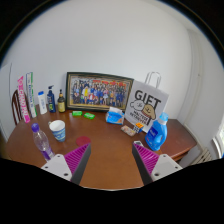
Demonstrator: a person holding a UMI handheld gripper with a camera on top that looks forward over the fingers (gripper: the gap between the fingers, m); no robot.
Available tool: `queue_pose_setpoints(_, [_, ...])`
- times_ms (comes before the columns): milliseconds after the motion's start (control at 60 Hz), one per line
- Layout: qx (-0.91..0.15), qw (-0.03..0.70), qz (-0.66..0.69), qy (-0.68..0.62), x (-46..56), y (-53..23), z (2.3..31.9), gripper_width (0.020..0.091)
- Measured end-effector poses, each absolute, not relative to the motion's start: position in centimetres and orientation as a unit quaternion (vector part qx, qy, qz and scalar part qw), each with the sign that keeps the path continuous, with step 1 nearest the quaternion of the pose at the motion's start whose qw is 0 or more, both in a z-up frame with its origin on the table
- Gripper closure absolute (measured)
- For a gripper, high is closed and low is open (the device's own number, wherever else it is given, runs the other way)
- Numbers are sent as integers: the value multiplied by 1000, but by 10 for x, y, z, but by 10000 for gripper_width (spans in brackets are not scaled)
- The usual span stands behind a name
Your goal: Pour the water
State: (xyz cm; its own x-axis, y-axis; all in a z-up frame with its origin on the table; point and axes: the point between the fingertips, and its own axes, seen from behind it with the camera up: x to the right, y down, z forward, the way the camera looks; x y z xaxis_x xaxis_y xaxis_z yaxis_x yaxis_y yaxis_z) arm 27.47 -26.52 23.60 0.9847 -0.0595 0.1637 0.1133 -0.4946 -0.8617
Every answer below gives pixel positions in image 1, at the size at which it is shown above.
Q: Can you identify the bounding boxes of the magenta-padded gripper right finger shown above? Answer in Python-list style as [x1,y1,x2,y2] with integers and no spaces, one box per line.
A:
[131,142,184,186]

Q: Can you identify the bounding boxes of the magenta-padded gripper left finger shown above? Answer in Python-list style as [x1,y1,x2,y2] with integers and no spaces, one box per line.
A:
[40,142,92,185]

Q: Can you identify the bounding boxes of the clear purple-capped water bottle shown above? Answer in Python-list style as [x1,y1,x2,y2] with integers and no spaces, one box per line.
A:
[31,122,55,163]

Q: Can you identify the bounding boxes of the blue detergent bottle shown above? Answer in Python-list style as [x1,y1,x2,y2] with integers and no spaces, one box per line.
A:
[144,112,170,152]

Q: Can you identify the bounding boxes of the blue patterned mug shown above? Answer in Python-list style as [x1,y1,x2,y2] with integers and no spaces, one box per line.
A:
[48,119,67,143]

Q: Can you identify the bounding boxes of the white radiator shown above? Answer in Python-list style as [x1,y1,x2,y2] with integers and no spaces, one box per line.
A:
[199,148,214,164]

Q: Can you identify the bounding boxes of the colourful puzzle cube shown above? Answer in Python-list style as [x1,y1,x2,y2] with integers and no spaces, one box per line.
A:
[133,122,145,134]

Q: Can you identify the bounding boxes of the small patterned box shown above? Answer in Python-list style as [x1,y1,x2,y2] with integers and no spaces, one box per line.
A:
[120,124,137,137]

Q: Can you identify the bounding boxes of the brown yellow-labelled pump bottle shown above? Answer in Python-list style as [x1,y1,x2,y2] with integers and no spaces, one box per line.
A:
[57,88,67,114]

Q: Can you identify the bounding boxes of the white paper gift bag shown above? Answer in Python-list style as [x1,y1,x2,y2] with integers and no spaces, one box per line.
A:
[124,71,170,134]

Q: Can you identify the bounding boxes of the white blue-capped lotion bottle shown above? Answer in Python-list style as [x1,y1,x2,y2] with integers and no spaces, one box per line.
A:
[37,90,48,116]

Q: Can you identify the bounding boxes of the dark blue pump bottle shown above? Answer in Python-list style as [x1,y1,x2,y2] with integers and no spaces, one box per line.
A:
[46,85,57,114]

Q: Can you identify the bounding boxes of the blue tissue pack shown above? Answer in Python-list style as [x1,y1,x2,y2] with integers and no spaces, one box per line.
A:
[105,106,126,126]

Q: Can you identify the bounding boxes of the brown wooden chair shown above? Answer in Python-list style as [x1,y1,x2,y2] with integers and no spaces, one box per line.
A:
[11,89,24,126]

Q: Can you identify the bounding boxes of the long pink box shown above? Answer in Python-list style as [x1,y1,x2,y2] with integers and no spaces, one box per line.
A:
[17,75,32,124]

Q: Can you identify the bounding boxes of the long green and white box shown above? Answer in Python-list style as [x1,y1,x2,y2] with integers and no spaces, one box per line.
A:
[25,71,38,119]

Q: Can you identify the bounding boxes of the framed group photo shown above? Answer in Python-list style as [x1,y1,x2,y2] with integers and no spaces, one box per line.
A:
[65,71,135,113]

